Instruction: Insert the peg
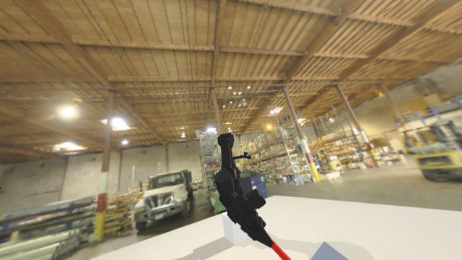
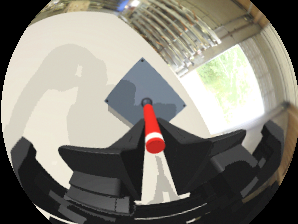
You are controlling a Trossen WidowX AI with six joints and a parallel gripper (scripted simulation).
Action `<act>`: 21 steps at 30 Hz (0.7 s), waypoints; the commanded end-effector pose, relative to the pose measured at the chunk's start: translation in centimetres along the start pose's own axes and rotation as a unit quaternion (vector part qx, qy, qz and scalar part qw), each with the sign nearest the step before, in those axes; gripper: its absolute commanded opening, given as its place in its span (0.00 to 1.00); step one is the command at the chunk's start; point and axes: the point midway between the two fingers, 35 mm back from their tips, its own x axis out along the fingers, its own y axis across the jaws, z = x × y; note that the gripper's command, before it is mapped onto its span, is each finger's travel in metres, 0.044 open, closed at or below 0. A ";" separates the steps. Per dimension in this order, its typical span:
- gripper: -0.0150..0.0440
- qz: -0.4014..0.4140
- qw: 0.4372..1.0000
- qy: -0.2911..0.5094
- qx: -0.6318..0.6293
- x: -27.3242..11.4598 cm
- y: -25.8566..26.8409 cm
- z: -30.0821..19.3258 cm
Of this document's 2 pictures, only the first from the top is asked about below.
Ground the red peg with white stripe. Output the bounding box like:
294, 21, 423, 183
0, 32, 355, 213
271, 242, 291, 260

